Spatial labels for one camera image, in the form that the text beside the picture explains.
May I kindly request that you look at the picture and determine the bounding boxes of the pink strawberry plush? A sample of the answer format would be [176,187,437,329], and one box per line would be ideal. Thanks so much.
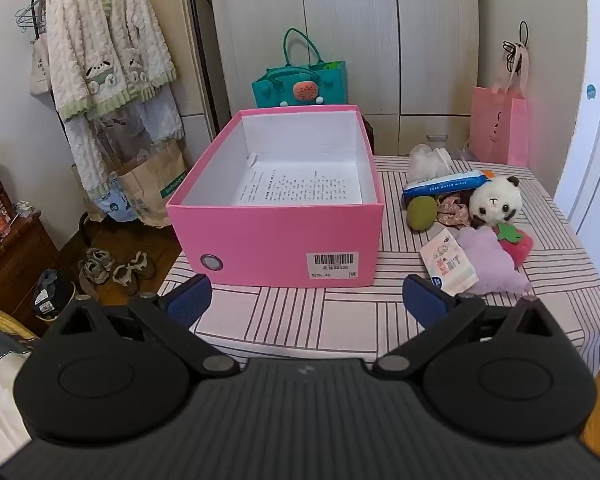
[495,222,534,268]

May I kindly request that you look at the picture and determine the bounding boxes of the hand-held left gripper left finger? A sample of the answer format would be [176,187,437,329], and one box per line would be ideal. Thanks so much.
[45,274,241,378]

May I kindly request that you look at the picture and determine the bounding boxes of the pink cardboard box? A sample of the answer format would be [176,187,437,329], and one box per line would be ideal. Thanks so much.
[166,105,385,288]

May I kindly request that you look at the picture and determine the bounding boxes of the black hair ties on hook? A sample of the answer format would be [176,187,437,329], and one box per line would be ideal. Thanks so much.
[502,21,531,76]

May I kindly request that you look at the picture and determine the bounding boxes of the brown paper shopping bag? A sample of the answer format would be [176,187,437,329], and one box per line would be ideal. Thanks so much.
[116,140,188,228]

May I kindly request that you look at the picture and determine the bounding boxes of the white canvas tote bag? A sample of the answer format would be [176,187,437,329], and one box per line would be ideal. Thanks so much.
[28,35,51,95]

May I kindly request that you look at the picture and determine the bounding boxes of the purple plush toy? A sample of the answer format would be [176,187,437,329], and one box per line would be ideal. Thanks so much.
[457,226,533,295]

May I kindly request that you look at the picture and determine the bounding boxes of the pink white tissue pack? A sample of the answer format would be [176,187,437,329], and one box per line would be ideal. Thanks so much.
[420,228,480,296]

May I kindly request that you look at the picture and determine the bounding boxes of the brown wooden cabinet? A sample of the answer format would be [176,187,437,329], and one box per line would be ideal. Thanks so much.
[0,212,63,321]

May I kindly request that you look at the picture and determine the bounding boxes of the white green fleece pajama jacket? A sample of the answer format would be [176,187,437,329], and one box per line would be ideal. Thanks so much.
[44,0,177,122]

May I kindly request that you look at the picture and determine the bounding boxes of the striped pink tablecloth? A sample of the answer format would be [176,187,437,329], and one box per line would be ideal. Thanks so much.
[157,155,600,391]

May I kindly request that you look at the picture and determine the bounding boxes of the panda plush toy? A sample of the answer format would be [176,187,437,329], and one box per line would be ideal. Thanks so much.
[469,176,523,225]

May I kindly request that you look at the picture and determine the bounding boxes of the floral fabric scrunchie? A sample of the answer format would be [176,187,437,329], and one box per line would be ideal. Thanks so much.
[435,195,473,228]

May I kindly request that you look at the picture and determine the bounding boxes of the teal felt handbag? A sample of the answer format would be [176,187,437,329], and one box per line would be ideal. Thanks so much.
[251,27,348,108]

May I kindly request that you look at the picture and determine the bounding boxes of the clear plastic bag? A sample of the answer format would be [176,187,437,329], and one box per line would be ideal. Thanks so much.
[406,144,453,183]

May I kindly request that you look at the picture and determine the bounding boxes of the wire clothes hangers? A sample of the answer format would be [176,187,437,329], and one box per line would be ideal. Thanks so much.
[15,0,48,31]

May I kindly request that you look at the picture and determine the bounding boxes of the black clothes rack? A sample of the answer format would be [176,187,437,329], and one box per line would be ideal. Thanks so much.
[30,0,218,248]

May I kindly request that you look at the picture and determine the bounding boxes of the green plush fruit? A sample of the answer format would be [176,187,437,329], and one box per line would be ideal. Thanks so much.
[407,196,439,232]

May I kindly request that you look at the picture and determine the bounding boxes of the grey wooden wardrobe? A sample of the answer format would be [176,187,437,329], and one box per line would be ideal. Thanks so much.
[205,0,481,156]

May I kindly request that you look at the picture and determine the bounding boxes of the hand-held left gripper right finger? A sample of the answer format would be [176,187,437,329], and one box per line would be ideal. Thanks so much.
[372,274,563,378]

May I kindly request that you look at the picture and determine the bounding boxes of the blue white plastic bag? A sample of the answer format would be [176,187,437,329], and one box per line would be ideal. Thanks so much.
[92,172,138,223]

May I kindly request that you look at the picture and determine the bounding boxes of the white door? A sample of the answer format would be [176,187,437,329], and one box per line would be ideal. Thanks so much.
[552,0,600,286]

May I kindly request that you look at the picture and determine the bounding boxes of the black plastic bag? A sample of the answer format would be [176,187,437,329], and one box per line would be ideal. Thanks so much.
[32,269,76,321]

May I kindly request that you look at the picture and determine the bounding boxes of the blue white wet wipes pack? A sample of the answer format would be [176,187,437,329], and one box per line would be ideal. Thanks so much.
[402,170,495,200]

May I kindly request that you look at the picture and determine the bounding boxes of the pink gift bag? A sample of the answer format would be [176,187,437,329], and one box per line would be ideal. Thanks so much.
[469,47,531,167]

